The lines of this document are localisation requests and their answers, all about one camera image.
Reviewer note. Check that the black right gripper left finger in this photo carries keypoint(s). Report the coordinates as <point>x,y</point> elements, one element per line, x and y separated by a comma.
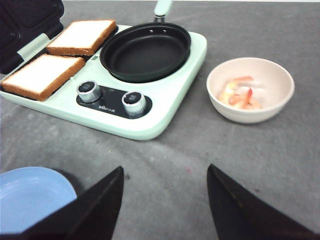
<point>92,216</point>

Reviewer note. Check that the blue plate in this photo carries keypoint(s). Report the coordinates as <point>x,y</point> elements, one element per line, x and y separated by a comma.
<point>29,194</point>

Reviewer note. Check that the silver control knob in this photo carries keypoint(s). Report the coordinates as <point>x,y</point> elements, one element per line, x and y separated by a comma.
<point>89,91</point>
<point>134,103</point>

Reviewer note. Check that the cream ribbed bowl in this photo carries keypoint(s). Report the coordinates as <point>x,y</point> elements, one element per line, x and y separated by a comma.
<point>273,87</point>

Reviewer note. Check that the black frying pan green handle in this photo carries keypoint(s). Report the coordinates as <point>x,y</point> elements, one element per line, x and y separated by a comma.
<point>147,52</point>

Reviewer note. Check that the white bread slice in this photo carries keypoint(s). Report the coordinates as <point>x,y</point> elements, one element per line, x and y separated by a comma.
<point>40,78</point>
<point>82,37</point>

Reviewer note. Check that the orange cooked shrimp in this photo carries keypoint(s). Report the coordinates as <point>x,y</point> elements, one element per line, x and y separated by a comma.
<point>237,94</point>

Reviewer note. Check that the silver right control knob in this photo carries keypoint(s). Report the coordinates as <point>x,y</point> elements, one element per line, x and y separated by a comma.
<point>134,103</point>

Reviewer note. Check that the silver left control knob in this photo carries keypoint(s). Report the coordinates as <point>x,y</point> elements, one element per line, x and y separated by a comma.
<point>89,91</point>

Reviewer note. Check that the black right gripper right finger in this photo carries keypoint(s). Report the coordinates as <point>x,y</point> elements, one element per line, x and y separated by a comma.
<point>239,215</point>

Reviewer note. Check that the mint green breakfast maker base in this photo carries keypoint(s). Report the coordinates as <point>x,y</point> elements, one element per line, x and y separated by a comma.
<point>107,114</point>

